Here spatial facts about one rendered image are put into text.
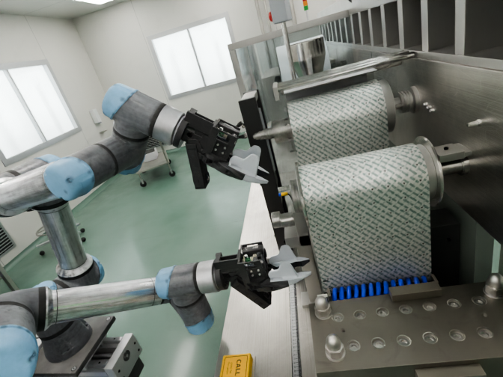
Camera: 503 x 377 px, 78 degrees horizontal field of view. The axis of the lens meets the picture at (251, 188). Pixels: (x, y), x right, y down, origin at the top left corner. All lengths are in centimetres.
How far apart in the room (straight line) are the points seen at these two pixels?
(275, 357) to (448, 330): 38
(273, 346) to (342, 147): 53
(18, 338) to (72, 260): 54
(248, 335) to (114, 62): 635
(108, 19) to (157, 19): 91
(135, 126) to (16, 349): 44
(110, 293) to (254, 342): 38
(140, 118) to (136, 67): 605
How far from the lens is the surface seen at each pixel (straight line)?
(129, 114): 67
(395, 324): 71
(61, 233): 114
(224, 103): 631
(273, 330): 90
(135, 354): 132
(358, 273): 76
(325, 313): 71
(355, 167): 65
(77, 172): 64
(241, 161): 64
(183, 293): 78
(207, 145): 64
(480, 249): 83
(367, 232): 69
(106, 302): 87
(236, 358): 84
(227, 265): 72
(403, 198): 67
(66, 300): 86
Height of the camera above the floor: 157
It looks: 24 degrees down
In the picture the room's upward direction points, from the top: 16 degrees counter-clockwise
